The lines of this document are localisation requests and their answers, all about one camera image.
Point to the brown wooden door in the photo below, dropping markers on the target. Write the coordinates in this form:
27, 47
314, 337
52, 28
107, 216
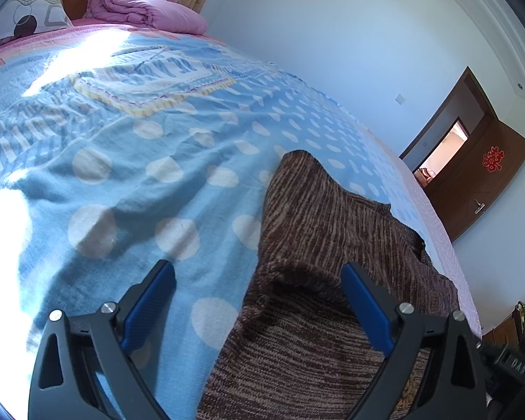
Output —
477, 183

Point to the white patterned pillow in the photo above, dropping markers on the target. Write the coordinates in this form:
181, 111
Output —
26, 13

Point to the blue and pink dotted blanket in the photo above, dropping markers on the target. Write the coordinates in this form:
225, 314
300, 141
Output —
157, 140

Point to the red paper door decoration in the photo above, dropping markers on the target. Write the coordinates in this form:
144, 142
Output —
493, 160

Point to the brown knit sweater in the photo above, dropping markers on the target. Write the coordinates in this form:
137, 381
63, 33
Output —
310, 227

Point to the folded pink quilt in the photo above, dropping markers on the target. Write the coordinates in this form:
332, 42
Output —
144, 6

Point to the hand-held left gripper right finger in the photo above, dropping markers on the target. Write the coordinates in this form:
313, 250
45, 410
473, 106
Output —
367, 306

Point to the wooden cabinet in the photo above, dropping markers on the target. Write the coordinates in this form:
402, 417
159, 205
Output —
501, 332

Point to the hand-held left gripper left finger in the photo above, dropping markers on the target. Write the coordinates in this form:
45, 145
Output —
151, 306

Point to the green item on cabinet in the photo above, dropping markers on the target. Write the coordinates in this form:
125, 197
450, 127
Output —
520, 313

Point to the brown door frame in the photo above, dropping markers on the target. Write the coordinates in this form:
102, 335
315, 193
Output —
468, 92

